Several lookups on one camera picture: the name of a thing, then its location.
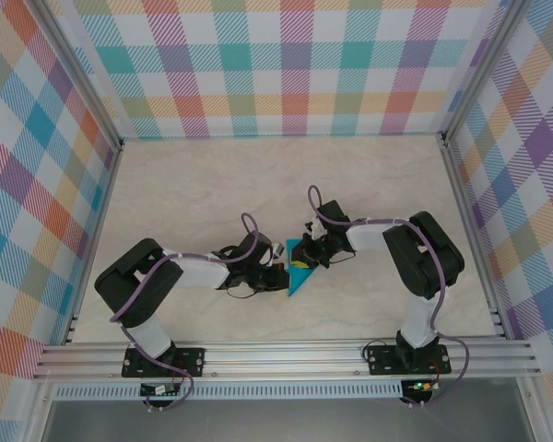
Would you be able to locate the blue square paper sheet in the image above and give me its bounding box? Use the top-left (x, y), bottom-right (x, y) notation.
top-left (283, 237), bottom-right (326, 298)

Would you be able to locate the aluminium frame post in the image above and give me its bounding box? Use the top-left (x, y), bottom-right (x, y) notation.
top-left (27, 0), bottom-right (125, 151)
top-left (437, 0), bottom-right (531, 144)

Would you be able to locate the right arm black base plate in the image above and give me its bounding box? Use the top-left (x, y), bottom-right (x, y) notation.
top-left (366, 344), bottom-right (453, 377)

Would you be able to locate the grey metal panel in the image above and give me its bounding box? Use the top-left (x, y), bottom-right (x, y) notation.
top-left (41, 399), bottom-right (538, 442)

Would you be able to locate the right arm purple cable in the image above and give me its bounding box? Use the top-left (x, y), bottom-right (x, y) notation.
top-left (306, 184), bottom-right (472, 410)

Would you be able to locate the slotted white cable duct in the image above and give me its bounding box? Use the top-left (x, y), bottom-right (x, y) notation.
top-left (53, 379), bottom-right (405, 401)

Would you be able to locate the aluminium side rail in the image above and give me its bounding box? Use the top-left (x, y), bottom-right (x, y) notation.
top-left (60, 140), bottom-right (126, 346)
top-left (440, 133), bottom-right (512, 340)

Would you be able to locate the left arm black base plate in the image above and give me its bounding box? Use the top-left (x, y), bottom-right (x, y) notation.
top-left (121, 347), bottom-right (206, 379)

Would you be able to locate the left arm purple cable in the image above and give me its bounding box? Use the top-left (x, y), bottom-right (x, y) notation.
top-left (110, 212), bottom-right (262, 412)

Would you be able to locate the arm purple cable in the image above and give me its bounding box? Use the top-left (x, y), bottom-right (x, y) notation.
top-left (110, 212), bottom-right (262, 412)
top-left (306, 184), bottom-right (472, 410)

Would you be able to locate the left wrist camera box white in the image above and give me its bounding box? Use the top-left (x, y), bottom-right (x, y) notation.
top-left (269, 242), bottom-right (288, 268)

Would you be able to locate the long aluminium base rail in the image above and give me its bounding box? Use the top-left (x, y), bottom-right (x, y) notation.
top-left (31, 338), bottom-right (543, 381)

